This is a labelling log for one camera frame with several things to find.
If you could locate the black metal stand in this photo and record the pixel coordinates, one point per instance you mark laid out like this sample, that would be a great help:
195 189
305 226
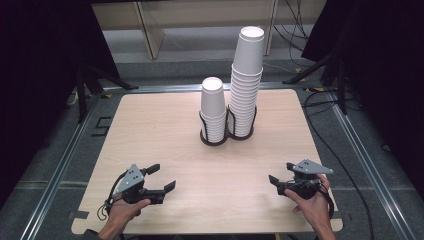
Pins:
335 70
85 86

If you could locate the aluminium floor rail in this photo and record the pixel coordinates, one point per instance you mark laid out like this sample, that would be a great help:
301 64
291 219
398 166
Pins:
370 166
58 173
160 88

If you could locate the tall stack of paper cups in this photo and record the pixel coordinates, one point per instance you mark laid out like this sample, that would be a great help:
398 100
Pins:
248 76

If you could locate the person's left hand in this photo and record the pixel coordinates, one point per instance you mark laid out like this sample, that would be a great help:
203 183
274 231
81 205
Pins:
125 211

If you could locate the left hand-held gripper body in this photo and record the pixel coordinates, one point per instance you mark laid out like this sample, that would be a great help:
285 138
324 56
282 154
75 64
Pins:
132 178

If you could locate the person's right hand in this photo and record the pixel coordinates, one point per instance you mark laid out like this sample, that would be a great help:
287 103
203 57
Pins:
311 206

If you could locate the light wooden shelf unit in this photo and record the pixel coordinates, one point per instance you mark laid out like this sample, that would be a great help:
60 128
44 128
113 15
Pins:
200 13

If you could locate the short stack of paper cups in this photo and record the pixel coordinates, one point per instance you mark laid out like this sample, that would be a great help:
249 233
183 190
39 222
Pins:
213 106

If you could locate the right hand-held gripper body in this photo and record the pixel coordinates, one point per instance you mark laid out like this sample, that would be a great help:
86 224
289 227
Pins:
308 166

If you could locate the black curtain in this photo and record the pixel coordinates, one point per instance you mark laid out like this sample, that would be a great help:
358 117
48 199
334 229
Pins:
40 83
383 66

